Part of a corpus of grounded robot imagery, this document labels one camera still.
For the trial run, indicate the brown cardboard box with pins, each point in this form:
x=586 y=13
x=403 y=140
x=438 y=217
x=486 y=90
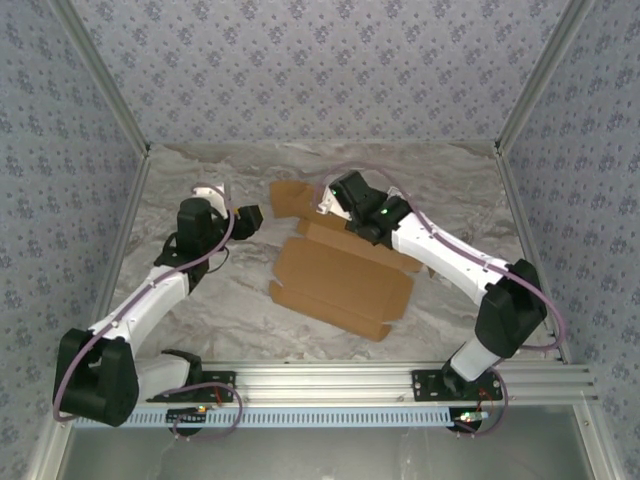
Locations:
x=340 y=280

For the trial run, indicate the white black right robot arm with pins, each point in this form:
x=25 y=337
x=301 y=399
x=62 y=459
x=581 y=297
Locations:
x=450 y=255

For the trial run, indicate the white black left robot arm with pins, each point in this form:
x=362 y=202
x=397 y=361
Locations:
x=145 y=305

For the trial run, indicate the small black adapter board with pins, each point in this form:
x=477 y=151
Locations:
x=470 y=417
x=187 y=414

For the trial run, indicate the grey metal sheet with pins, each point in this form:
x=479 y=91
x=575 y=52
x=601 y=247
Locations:
x=325 y=455

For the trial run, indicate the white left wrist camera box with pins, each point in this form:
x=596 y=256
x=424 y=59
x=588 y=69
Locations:
x=207 y=192

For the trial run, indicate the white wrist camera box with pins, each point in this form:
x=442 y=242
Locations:
x=207 y=192
x=332 y=207

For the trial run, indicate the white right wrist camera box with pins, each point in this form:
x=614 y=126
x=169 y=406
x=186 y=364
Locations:
x=332 y=207

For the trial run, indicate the aluminium table side rail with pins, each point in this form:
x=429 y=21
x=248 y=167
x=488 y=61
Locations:
x=135 y=200
x=520 y=215

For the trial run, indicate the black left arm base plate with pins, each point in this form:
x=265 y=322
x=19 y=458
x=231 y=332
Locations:
x=220 y=387

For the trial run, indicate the aluminium mounting rail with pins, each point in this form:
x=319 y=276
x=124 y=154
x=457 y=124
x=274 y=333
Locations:
x=325 y=382

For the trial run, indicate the aluminium frame post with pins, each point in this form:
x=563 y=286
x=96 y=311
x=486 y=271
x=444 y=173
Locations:
x=102 y=75
x=544 y=75

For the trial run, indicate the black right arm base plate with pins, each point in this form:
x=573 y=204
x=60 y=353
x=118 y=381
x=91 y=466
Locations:
x=430 y=385

